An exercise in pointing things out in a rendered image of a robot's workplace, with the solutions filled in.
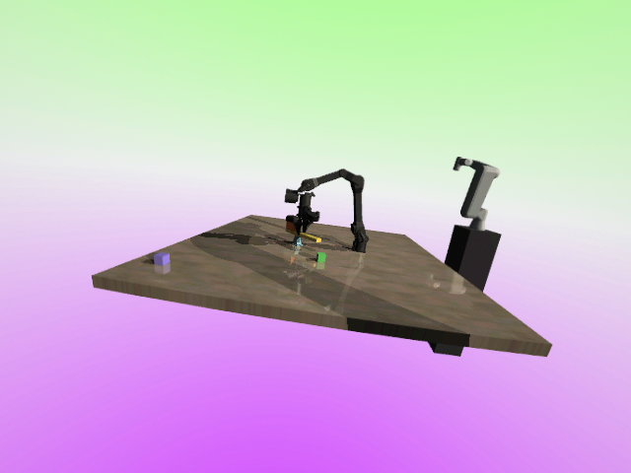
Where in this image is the yellow bar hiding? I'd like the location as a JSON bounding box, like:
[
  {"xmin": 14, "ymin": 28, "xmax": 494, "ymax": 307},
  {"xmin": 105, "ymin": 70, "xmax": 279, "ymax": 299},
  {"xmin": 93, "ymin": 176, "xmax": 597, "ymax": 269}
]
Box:
[{"xmin": 286, "ymin": 222, "xmax": 321, "ymax": 242}]

